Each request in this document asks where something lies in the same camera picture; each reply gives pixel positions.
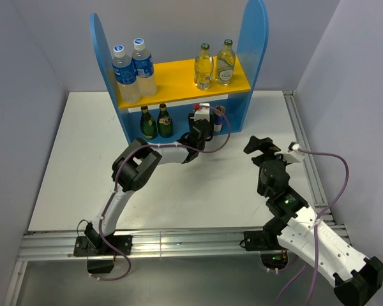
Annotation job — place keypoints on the blue and yellow wooden shelf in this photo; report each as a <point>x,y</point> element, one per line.
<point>175,79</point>

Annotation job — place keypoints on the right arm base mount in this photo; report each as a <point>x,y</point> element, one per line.
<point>273,257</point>

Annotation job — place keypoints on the right plastic water bottle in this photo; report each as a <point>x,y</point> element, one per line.
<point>144,66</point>

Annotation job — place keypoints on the green Perrier bottle front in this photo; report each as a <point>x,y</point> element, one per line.
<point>147,124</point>

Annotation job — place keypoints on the blue Red Bull can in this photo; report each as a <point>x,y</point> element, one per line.
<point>218,118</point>

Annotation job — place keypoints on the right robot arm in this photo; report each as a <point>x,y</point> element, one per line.
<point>297,227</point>

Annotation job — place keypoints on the left plastic water bottle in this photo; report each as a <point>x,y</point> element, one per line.
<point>126,76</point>

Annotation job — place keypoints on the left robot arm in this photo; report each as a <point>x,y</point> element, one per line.
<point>132,170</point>

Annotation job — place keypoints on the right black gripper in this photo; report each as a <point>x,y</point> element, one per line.
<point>264,145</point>

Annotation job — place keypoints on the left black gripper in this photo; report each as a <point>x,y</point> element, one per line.
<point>191,122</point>

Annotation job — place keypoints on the plastic water bottle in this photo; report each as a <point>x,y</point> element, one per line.
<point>144,66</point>
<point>126,76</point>

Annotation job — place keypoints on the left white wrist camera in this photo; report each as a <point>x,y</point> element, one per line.
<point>201,112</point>

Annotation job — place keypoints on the aluminium front rail frame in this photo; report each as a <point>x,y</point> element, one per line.
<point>168,267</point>

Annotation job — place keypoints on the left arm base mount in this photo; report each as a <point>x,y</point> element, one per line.
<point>102,261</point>

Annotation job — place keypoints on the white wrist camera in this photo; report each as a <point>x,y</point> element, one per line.
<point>201,112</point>
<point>293,155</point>

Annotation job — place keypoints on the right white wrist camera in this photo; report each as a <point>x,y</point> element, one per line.
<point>293,155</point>

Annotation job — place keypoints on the green perrier bottle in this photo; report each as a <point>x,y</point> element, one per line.
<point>165,124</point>
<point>147,124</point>

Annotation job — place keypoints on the clear Chang soda bottle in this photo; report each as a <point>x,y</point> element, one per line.
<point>225,62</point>
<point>203,68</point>

